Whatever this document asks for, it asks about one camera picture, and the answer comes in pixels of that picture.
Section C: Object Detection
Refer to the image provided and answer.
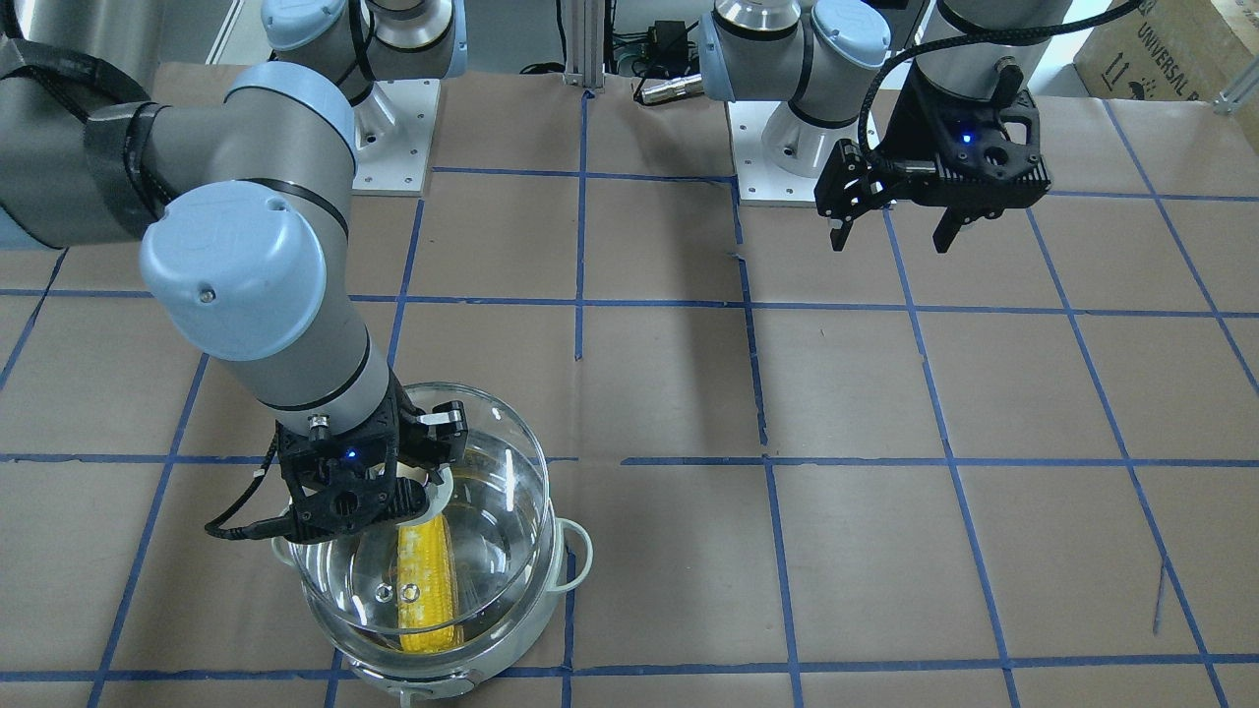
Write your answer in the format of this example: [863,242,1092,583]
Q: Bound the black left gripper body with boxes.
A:
[815,60,1051,229]

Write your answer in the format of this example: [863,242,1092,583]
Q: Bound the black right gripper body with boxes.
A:
[273,382,470,544]

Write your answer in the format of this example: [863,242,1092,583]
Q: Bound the yellow corn cob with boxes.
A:
[397,515,463,655]

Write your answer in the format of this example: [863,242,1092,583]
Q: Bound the glass pot lid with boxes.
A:
[277,383,555,653]

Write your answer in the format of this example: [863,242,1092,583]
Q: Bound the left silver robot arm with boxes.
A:
[696,1,1069,254]

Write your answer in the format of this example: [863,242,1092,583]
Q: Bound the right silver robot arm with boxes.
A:
[1,1,467,544]

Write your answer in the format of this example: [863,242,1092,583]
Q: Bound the pale green cooking pot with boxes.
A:
[271,514,594,707]

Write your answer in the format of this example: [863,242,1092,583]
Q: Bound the brown paper table cover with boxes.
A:
[1,76,1258,707]

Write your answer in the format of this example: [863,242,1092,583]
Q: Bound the cardboard box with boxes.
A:
[1074,1,1258,100]

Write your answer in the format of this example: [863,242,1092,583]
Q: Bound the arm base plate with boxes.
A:
[726,100,857,209]
[353,78,442,198]

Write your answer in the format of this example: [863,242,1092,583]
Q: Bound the aluminium frame post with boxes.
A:
[559,0,613,94]

